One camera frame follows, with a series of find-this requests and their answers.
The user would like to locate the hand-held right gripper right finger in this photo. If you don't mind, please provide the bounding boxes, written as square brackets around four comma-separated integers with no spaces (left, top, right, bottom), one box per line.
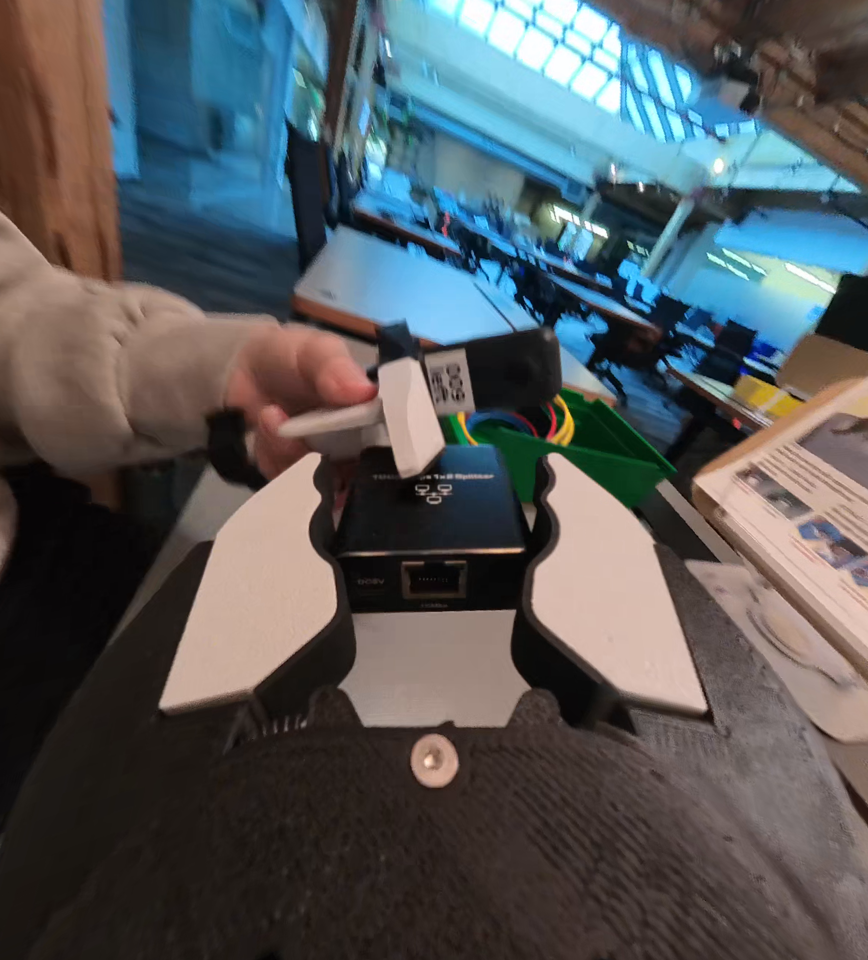
[517,455,709,733]

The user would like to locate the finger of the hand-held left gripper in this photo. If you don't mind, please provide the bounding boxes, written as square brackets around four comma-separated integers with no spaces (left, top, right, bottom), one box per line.
[379,360,447,478]

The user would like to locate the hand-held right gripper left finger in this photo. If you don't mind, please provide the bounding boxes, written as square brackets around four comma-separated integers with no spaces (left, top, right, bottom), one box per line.
[160,455,357,718]

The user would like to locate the red ethernet cable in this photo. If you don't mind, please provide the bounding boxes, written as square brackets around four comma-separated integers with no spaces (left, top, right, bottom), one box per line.
[464,402,547,439]

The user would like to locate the black ethernet splitter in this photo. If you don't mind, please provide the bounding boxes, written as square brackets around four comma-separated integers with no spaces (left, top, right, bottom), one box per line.
[337,443,537,609]

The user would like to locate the person's left forearm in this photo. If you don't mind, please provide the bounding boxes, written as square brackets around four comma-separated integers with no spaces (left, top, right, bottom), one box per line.
[0,173,277,496]

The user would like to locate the person's left hand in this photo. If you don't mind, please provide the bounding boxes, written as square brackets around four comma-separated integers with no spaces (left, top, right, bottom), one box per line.
[224,323,382,478]

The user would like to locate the wooden office desk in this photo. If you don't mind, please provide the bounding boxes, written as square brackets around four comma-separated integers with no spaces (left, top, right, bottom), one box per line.
[292,225,517,346]

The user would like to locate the green plastic bin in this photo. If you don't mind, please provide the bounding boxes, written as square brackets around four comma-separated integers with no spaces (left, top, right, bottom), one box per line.
[442,393,678,511]

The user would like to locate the wooden clipboard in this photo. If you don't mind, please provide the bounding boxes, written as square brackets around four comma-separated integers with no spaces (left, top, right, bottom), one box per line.
[692,353,868,721]

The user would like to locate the black office chair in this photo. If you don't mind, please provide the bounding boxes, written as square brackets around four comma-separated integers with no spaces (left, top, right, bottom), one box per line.
[287,128,337,271]

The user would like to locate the printed instruction sheet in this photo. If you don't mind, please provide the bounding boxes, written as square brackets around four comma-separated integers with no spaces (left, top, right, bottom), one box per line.
[734,360,868,676]

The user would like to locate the yellow plastic bin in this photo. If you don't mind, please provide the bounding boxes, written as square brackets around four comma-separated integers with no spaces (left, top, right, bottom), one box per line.
[734,375,802,418]

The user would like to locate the black monitor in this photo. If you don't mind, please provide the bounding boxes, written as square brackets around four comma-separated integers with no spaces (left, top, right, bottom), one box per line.
[817,275,868,357]

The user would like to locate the wooden post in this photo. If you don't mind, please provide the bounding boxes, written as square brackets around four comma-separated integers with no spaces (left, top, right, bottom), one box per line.
[0,0,123,279]

